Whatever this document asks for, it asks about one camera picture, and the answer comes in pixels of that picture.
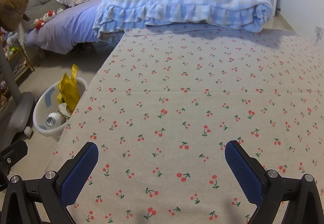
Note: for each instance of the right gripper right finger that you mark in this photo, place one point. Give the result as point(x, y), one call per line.
point(267, 189)

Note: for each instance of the purple bed mattress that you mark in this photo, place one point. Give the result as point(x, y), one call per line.
point(69, 28)

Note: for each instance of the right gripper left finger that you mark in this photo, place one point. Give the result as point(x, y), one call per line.
point(55, 190)

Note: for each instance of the blue plaid ruffled blanket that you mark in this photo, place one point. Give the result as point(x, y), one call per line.
point(113, 16)

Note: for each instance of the brown plush blanket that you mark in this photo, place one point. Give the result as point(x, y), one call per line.
point(12, 13)

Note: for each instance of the hello kitty plush toy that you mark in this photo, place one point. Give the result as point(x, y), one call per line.
point(40, 22)

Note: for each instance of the white wall socket plug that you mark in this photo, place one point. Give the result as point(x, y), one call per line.
point(319, 30)

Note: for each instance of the white patterned trash bin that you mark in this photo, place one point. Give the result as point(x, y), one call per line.
point(47, 104)

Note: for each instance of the yellow snack wrapper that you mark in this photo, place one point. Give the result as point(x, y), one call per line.
point(68, 90)

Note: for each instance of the wooden toy shelf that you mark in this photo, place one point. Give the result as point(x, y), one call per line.
point(18, 62)

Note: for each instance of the white yogurt bottle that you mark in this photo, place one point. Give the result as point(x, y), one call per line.
point(55, 120)

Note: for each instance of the grey rolling chair stand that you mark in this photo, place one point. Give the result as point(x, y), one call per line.
point(17, 120)

